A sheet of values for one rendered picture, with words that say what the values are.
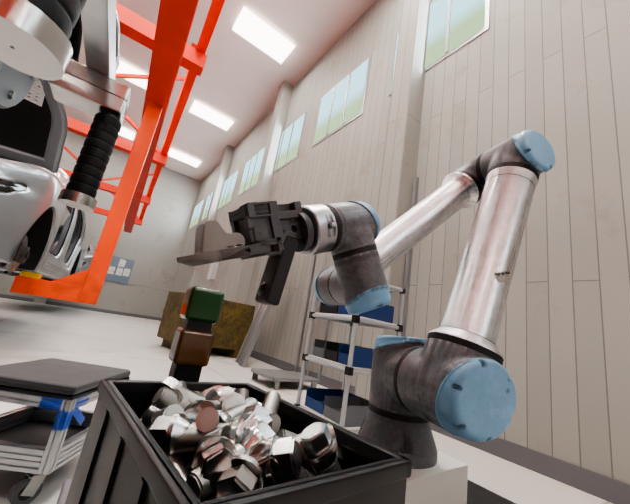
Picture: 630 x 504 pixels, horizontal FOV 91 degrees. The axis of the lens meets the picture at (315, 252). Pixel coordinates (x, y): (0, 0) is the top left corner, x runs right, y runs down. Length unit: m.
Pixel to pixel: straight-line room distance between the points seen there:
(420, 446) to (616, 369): 1.94
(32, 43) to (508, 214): 0.80
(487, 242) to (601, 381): 1.96
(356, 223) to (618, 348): 2.25
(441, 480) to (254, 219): 0.68
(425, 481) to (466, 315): 0.35
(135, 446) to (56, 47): 0.21
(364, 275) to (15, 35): 0.50
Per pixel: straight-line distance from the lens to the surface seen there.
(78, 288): 3.98
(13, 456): 1.41
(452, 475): 0.91
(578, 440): 2.72
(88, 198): 0.55
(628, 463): 2.67
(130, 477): 0.21
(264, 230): 0.47
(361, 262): 0.57
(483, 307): 0.73
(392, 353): 0.81
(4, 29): 0.24
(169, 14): 3.49
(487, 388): 0.68
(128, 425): 0.22
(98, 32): 0.56
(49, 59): 0.24
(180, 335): 0.39
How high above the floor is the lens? 0.63
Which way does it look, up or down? 14 degrees up
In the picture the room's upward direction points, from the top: 10 degrees clockwise
